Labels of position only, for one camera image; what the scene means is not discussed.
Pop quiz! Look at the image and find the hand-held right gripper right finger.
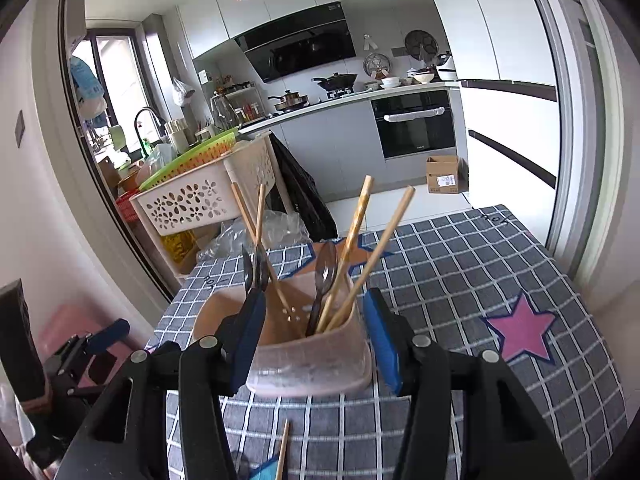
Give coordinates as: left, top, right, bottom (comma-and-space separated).
362, 287, 573, 480

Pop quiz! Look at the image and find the cardboard box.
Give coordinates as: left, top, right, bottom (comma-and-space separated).
426, 155, 470, 195

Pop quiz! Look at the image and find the white towel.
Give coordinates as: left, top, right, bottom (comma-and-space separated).
384, 106, 446, 123

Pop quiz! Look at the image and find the hanging white plastic bag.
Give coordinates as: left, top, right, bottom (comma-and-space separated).
172, 77, 197, 108

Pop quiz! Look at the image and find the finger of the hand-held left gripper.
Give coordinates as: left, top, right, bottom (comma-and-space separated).
82, 319, 131, 361

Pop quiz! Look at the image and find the countertop spice rack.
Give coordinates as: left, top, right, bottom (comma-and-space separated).
210, 82, 266, 128

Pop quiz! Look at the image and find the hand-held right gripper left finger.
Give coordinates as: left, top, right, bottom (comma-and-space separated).
55, 287, 268, 480

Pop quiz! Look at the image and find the black built-in oven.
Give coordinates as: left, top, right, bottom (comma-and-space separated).
371, 91, 457, 161

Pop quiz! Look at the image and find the grey checked tablecloth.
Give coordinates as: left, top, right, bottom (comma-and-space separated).
145, 204, 628, 480

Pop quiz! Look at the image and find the beige plastic utensil holder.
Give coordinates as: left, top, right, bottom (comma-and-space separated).
192, 272, 373, 398

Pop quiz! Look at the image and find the black kitchen faucet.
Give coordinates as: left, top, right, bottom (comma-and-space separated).
134, 107, 166, 156

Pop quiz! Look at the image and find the round steamer rack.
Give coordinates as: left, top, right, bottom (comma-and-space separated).
363, 52, 392, 80
404, 30, 440, 58

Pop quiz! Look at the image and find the yellow oil bottle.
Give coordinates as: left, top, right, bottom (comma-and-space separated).
162, 227, 206, 266

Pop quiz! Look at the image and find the red plastic basket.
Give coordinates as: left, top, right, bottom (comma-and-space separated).
116, 192, 141, 223

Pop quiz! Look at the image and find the white tall cabinet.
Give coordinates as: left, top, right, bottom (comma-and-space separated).
457, 80, 558, 241

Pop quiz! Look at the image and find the hanging blue cloth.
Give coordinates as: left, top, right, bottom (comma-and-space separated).
70, 55, 108, 121

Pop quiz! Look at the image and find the patterned bamboo chopstick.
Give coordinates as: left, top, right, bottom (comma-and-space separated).
318, 175, 373, 333

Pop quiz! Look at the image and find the white perforated laundry basket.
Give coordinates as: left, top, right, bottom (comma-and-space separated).
129, 132, 296, 281

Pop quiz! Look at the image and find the black range hood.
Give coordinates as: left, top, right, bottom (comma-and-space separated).
234, 2, 358, 84

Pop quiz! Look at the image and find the lidded cooking pot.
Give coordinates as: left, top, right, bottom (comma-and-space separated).
267, 90, 307, 112

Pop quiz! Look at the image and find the black wok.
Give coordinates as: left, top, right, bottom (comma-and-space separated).
312, 72, 359, 92

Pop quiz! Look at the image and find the clear plastic bag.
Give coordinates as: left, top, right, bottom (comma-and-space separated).
197, 210, 313, 263

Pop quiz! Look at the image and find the black bag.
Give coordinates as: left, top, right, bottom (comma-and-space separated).
270, 132, 340, 243

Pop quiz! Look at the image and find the green plastic basket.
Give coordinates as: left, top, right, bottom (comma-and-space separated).
139, 127, 241, 192

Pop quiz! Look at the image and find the orange plastic basket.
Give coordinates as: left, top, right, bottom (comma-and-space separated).
170, 140, 236, 176

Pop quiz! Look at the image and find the white rice cooker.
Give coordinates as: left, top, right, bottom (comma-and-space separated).
436, 52, 458, 81

